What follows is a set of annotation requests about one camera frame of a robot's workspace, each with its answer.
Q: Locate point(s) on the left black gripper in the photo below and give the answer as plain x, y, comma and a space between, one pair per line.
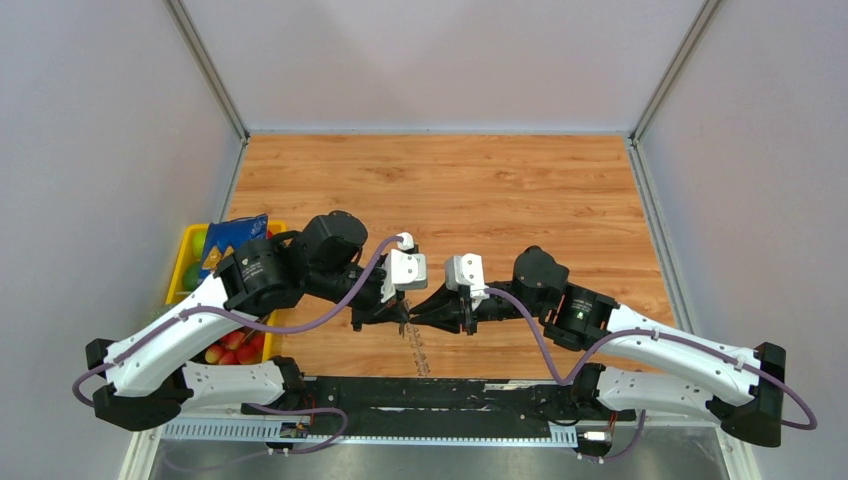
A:
380, 312

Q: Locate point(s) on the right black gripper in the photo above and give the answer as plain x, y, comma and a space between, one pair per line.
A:
444, 300

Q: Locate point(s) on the large metal keyring with clips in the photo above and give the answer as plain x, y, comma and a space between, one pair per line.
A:
419, 354

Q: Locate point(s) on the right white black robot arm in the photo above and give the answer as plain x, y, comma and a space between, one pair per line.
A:
736, 388

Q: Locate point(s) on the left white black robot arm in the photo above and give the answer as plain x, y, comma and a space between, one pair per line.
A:
151, 377

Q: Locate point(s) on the red fruit pile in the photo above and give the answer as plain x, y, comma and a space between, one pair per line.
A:
238, 347

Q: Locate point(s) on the blue chips bag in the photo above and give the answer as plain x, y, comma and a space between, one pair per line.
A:
222, 239

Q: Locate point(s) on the green apple lower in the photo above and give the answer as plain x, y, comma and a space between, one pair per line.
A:
191, 277

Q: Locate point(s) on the green apple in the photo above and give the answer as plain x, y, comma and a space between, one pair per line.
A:
191, 277
197, 243

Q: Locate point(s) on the green apple upper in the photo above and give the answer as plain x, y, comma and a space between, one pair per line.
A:
197, 243

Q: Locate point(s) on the yellow plastic tray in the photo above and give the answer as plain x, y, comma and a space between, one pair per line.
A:
187, 257

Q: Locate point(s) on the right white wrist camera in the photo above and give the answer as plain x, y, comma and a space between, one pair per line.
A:
466, 271

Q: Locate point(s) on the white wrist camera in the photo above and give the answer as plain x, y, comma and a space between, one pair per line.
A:
466, 271
405, 268

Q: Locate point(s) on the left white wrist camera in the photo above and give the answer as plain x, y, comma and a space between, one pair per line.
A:
405, 268

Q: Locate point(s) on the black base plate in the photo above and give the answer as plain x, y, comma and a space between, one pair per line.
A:
446, 408

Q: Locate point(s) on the aluminium frame rail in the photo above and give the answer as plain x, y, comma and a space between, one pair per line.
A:
625, 395

